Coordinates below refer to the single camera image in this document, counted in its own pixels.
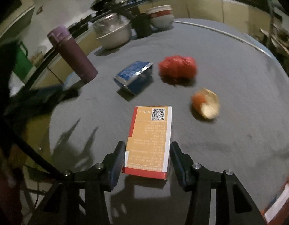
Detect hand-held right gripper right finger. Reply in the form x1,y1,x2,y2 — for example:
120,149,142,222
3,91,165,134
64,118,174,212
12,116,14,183
170,142,269,225

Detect green thermos flask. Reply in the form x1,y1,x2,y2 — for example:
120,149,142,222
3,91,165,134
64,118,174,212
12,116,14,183
14,42,37,85

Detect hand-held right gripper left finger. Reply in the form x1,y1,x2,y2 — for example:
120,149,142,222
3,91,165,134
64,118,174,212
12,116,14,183
30,141,126,225

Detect purple thermos bottle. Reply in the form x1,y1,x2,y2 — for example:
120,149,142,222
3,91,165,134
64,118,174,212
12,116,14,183
47,26,98,84

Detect red plastic bag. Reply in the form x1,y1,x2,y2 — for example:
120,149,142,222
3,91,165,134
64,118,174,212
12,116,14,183
158,55,198,80

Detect orange medicine box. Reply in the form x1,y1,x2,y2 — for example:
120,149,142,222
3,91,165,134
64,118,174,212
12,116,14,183
122,106,172,180

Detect black wok with lid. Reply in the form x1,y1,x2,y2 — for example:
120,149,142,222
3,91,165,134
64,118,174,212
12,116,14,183
90,0,113,12

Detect blue foil box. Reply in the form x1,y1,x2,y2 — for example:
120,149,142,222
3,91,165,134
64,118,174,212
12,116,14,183
114,61,155,96

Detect orange peel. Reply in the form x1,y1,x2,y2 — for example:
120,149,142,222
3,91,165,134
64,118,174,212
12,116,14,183
191,88,221,120

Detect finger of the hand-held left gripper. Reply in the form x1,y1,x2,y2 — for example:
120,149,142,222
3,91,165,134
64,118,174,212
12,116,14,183
30,84,79,107

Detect dark chopstick holder cup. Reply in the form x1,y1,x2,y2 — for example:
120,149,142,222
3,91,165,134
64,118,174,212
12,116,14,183
133,13,152,38

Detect steel bowl with lid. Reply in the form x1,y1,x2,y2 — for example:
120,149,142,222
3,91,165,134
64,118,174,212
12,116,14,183
92,13,132,50

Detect stack of white bowls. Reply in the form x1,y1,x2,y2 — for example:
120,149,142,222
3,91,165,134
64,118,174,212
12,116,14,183
146,5,174,30

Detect beige lower kitchen cabinets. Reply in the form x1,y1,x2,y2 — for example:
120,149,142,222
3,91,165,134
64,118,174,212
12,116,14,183
144,0,272,37

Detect long white rod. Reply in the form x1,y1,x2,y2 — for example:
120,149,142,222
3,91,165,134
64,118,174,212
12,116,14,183
174,21,274,57

